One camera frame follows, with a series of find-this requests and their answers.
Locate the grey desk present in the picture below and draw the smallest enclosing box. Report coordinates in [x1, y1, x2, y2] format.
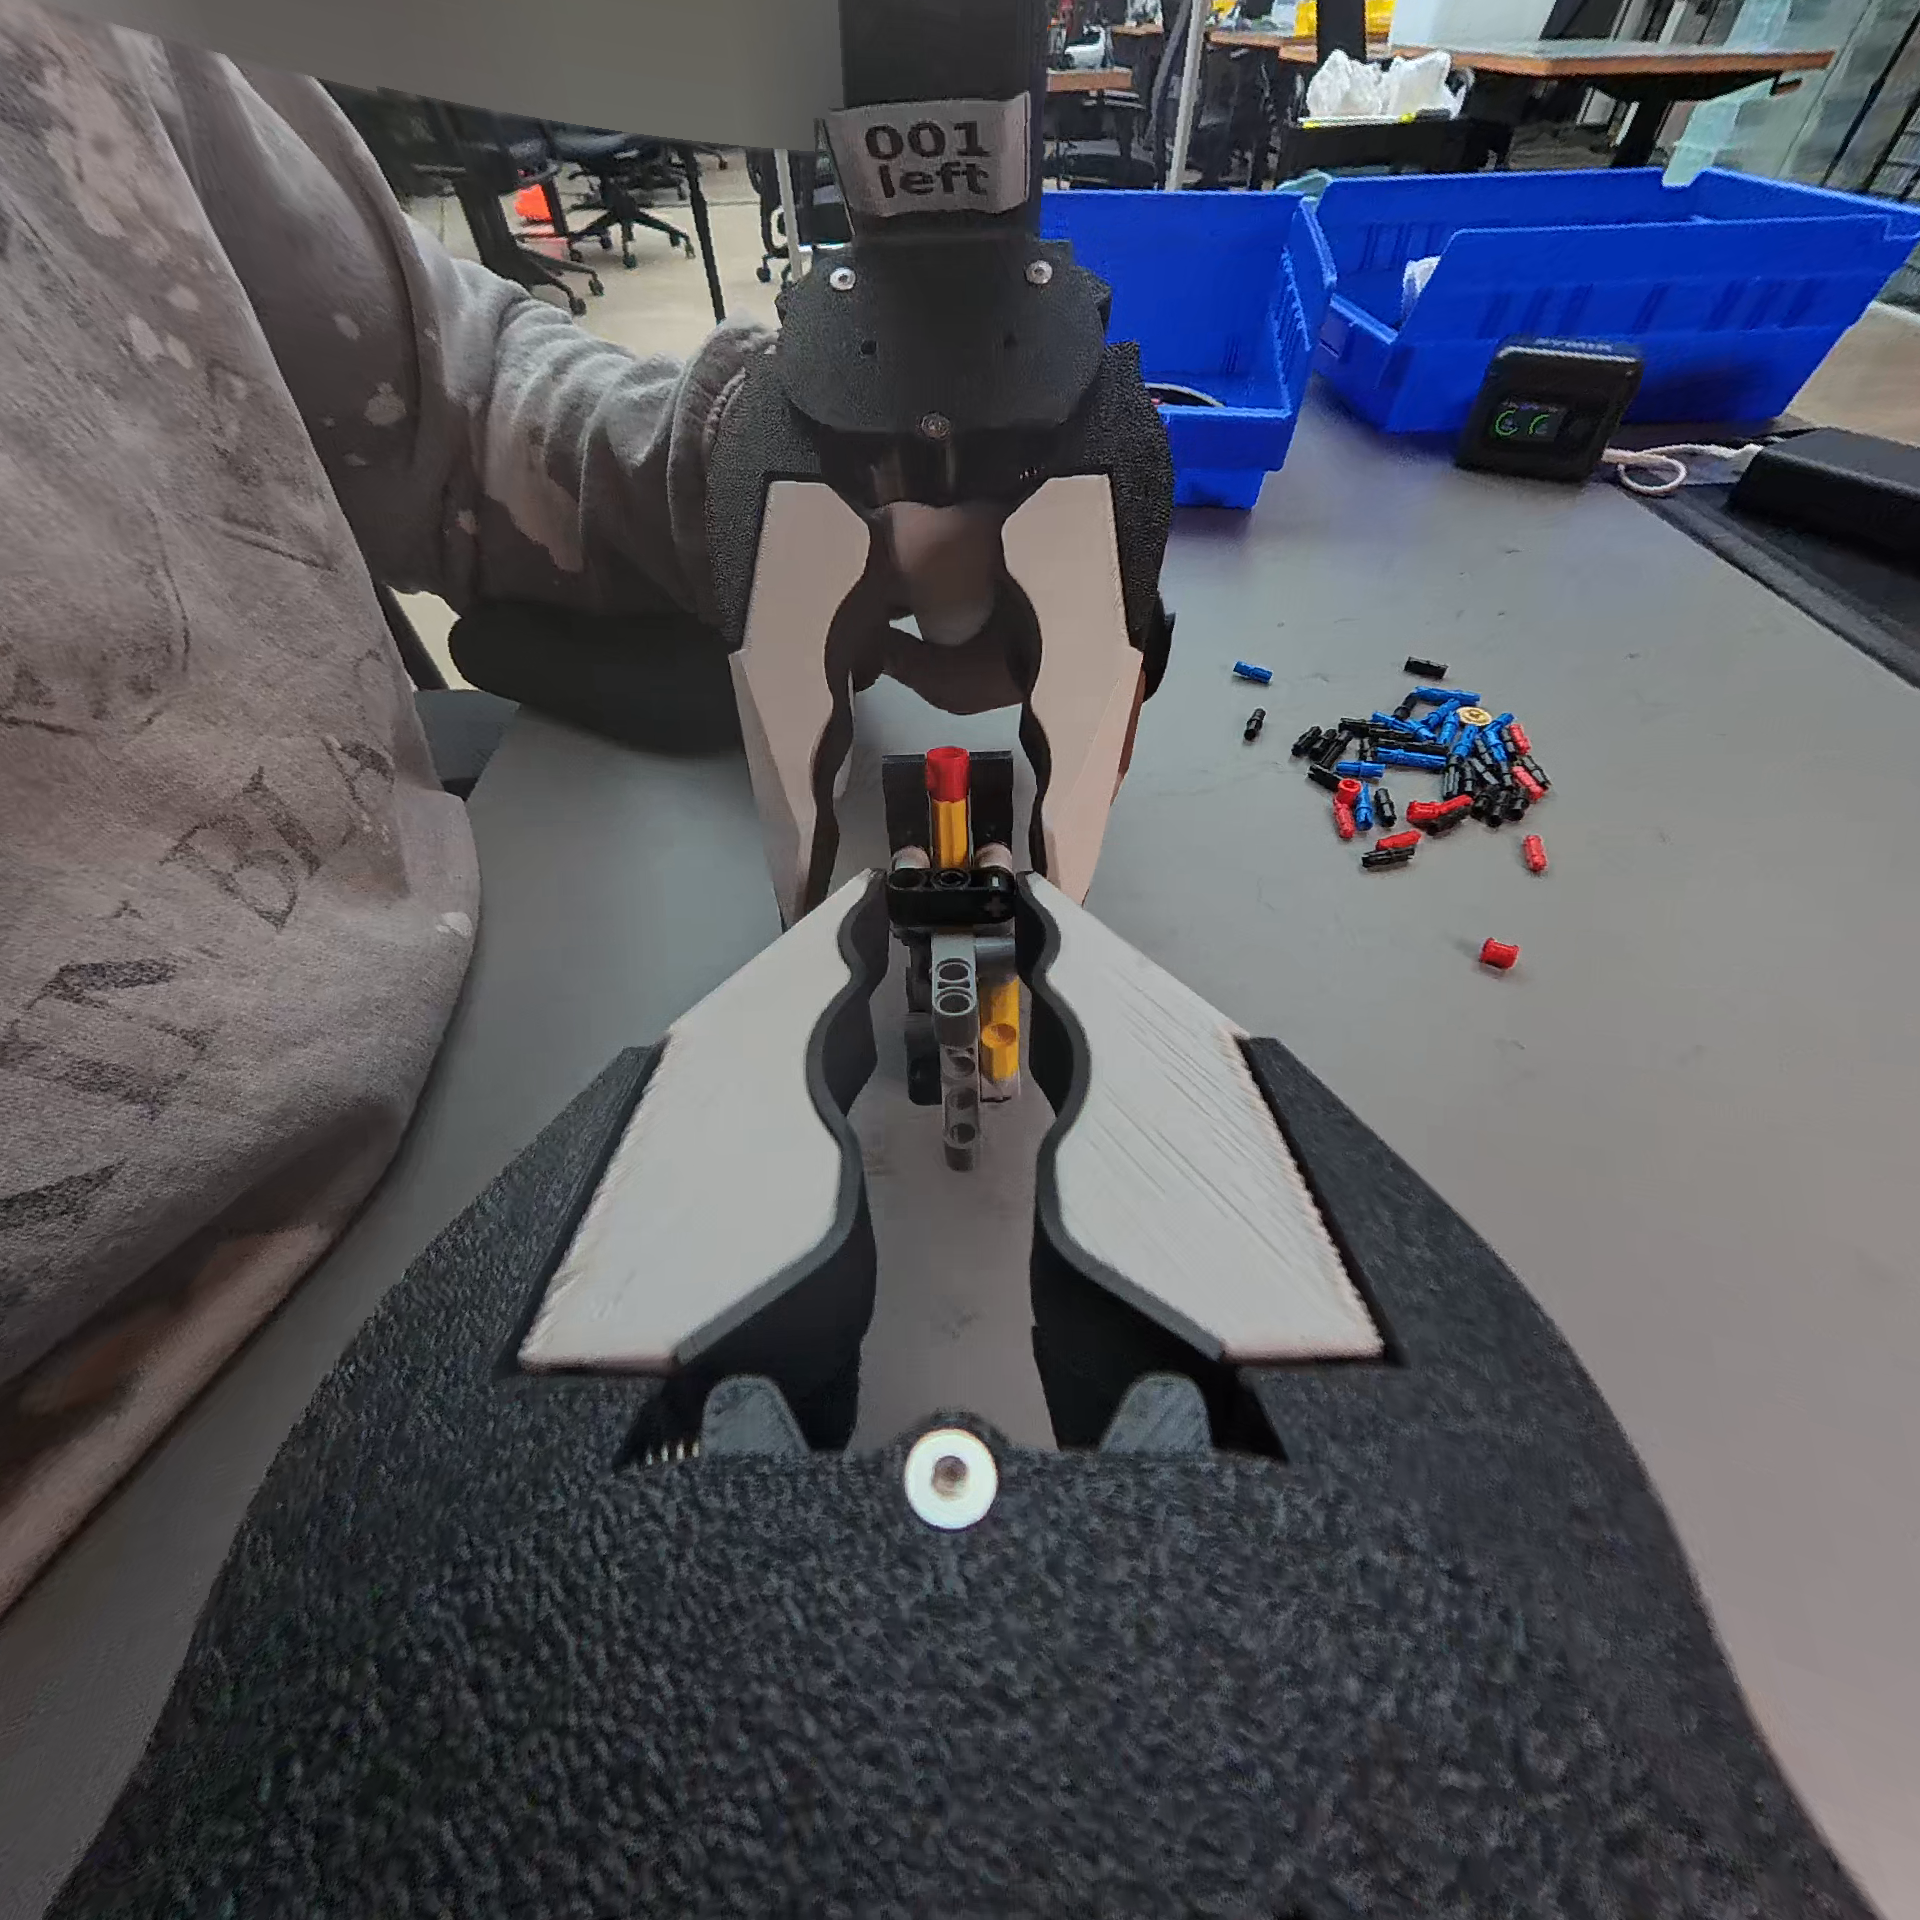
[0, 352, 1920, 1920]

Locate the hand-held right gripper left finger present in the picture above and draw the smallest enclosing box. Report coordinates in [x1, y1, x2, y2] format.
[524, 871, 882, 1373]

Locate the wooden top desk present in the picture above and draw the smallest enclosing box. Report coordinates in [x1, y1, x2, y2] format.
[1445, 41, 1842, 149]

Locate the person's grey sweatshirt torso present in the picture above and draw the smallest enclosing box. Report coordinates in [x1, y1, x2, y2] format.
[0, 0, 482, 1608]

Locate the black office chair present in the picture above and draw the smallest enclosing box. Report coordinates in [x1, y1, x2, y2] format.
[547, 125, 704, 274]

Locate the black power adapter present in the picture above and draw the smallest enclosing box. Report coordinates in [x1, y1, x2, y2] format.
[1728, 427, 1920, 566]

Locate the person's left forearm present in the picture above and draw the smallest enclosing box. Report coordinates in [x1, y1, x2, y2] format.
[401, 223, 775, 620]

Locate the black mesh chair seat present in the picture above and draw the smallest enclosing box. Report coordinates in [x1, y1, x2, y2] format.
[410, 687, 524, 797]

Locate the black device with green display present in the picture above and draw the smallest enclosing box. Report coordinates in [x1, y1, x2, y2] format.
[1456, 341, 1643, 483]

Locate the short blue storage bin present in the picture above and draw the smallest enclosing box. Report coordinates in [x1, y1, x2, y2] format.
[1046, 187, 1336, 510]

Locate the pile of small connector pins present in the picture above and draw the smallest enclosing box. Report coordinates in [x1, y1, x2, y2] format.
[1292, 687, 1548, 871]

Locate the white cable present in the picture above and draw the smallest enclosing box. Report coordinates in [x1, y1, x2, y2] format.
[1603, 441, 1763, 495]

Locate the white plastic bag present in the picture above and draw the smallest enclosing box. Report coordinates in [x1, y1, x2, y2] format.
[1304, 47, 1472, 125]

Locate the grey toy brick assembly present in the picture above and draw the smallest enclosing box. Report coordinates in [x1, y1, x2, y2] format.
[882, 741, 1039, 1172]

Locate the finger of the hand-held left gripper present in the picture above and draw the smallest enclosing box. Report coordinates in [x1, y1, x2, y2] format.
[998, 473, 1151, 908]
[730, 478, 888, 927]

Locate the long blue storage bin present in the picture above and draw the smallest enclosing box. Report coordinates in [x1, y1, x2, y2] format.
[1315, 164, 1920, 441]

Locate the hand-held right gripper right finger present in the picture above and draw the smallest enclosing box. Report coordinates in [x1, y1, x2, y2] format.
[1018, 877, 1385, 1369]

